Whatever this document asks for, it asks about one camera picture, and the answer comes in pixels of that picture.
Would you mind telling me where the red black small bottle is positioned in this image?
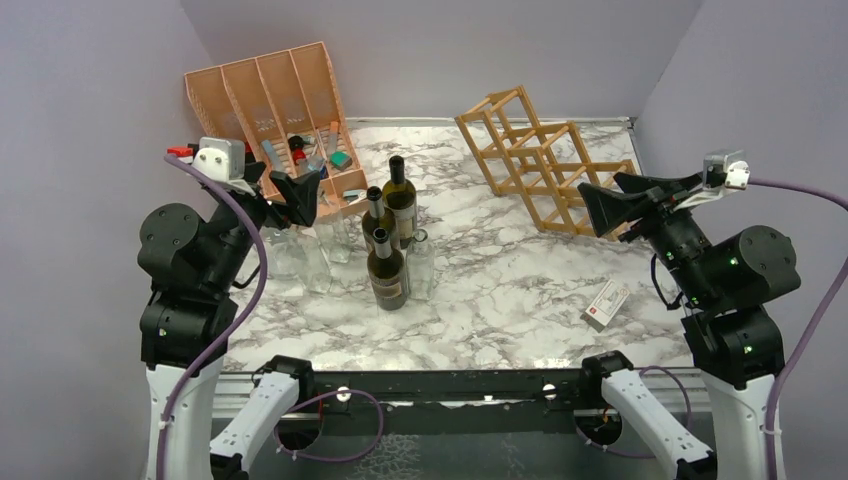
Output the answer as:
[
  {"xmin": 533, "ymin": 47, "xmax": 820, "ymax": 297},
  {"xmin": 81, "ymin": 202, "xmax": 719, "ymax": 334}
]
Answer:
[{"xmin": 287, "ymin": 135, "xmax": 311, "ymax": 166}]

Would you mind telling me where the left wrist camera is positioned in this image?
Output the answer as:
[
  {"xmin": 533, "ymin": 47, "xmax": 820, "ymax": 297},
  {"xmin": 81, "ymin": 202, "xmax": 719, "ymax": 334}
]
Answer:
[{"xmin": 191, "ymin": 137, "xmax": 246, "ymax": 182}]

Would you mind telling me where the wooden wine rack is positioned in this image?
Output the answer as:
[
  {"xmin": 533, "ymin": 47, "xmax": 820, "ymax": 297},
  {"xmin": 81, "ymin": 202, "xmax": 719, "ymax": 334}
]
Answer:
[{"xmin": 454, "ymin": 85, "xmax": 637, "ymax": 236}]

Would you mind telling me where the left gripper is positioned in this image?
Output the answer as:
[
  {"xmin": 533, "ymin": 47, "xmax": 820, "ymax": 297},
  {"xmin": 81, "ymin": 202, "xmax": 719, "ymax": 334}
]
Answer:
[{"xmin": 208, "ymin": 159, "xmax": 323, "ymax": 291}]

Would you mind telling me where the orange plastic file organizer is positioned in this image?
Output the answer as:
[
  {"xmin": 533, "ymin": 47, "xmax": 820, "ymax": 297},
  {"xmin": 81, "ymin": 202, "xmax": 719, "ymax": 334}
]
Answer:
[{"xmin": 184, "ymin": 42, "xmax": 369, "ymax": 216}]

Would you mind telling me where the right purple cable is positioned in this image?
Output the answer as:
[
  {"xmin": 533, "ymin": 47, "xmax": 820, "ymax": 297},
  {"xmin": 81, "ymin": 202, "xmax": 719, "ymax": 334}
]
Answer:
[{"xmin": 748, "ymin": 177, "xmax": 848, "ymax": 480}]

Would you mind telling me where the green wine bottle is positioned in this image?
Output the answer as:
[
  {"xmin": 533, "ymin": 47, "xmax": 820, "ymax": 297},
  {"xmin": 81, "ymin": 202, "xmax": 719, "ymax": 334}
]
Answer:
[
  {"xmin": 382, "ymin": 155, "xmax": 418, "ymax": 248},
  {"xmin": 361, "ymin": 186, "xmax": 401, "ymax": 252},
  {"xmin": 367, "ymin": 227, "xmax": 409, "ymax": 311}
]

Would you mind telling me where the clear glass bottle silver cap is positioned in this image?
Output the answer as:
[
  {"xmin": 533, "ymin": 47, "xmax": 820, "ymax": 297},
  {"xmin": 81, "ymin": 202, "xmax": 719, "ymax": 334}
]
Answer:
[{"xmin": 262, "ymin": 227, "xmax": 297, "ymax": 280}]

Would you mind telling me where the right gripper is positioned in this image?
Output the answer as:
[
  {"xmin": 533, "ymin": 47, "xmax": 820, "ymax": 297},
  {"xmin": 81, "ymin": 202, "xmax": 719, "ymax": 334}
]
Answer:
[{"xmin": 579, "ymin": 168, "xmax": 721, "ymax": 303}]

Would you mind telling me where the clear square glass bottle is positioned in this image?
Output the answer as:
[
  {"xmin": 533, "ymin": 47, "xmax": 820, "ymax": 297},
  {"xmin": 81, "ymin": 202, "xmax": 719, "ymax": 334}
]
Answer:
[{"xmin": 406, "ymin": 228, "xmax": 435, "ymax": 301}]

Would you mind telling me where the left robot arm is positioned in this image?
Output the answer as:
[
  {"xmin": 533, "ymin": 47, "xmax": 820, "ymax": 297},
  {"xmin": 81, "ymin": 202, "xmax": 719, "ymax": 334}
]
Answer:
[{"xmin": 137, "ymin": 165, "xmax": 320, "ymax": 479}]

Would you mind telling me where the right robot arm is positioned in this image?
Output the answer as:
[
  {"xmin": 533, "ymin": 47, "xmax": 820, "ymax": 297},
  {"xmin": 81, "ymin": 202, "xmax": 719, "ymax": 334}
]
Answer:
[{"xmin": 576, "ymin": 167, "xmax": 801, "ymax": 479}]

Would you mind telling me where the clear tall glass bottle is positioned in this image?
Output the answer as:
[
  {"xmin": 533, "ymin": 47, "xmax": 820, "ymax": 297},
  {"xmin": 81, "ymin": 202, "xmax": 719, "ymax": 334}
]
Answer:
[{"xmin": 314, "ymin": 197, "xmax": 351, "ymax": 264}]

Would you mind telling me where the green small box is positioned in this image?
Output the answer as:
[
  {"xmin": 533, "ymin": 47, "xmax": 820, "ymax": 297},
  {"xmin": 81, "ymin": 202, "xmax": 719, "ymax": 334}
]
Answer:
[{"xmin": 328, "ymin": 151, "xmax": 353, "ymax": 171}]

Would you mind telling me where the small white cardboard box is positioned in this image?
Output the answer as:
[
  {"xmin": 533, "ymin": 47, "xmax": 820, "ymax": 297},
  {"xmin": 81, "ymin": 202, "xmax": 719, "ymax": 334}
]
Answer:
[{"xmin": 581, "ymin": 280, "xmax": 630, "ymax": 331}]

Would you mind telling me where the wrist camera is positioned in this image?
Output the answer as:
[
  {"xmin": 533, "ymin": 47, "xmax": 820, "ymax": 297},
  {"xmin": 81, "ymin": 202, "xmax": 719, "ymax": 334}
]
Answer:
[
  {"xmin": 702, "ymin": 149, "xmax": 750, "ymax": 190},
  {"xmin": 191, "ymin": 137, "xmax": 246, "ymax": 182}
]

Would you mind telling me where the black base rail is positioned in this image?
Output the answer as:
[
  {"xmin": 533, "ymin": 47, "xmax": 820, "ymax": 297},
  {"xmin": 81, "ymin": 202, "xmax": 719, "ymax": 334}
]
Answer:
[{"xmin": 279, "ymin": 368, "xmax": 603, "ymax": 436}]

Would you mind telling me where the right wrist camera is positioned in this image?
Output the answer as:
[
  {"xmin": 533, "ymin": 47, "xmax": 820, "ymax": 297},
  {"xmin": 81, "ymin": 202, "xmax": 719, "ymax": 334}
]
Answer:
[{"xmin": 702, "ymin": 149, "xmax": 750, "ymax": 190}]

